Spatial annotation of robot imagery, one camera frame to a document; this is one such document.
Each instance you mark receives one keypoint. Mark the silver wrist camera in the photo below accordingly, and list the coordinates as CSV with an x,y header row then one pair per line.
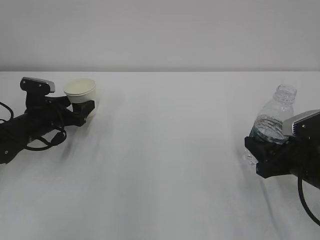
x,y
36,91
304,125

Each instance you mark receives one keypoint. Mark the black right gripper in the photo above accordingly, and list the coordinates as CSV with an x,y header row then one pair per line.
x,y
302,157

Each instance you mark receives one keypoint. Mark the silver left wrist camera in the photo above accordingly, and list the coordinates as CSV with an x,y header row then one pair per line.
x,y
36,91

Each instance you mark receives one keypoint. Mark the white paper cup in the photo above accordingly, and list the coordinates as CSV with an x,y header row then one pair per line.
x,y
82,90

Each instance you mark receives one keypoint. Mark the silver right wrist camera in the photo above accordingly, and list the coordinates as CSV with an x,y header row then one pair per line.
x,y
304,125

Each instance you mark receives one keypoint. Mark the clear water bottle green label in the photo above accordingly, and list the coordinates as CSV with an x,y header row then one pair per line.
x,y
267,127

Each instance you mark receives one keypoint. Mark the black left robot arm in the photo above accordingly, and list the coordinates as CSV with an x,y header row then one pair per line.
x,y
12,140

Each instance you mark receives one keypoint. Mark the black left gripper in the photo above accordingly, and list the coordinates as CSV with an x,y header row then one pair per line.
x,y
55,114

